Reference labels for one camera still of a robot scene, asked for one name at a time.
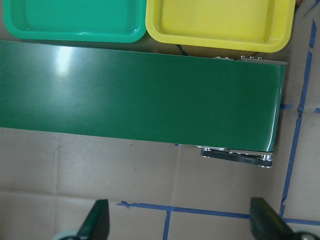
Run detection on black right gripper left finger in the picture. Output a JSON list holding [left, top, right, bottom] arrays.
[[76, 199, 110, 240]]

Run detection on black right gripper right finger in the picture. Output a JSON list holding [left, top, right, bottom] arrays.
[[249, 197, 295, 240]]

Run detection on green conveyor belt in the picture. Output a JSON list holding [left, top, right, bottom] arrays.
[[0, 41, 286, 168]]

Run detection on yellow plastic tray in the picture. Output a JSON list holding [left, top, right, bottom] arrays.
[[145, 0, 296, 53]]

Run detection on green plastic tray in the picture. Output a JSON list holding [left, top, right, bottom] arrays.
[[2, 0, 147, 43]]

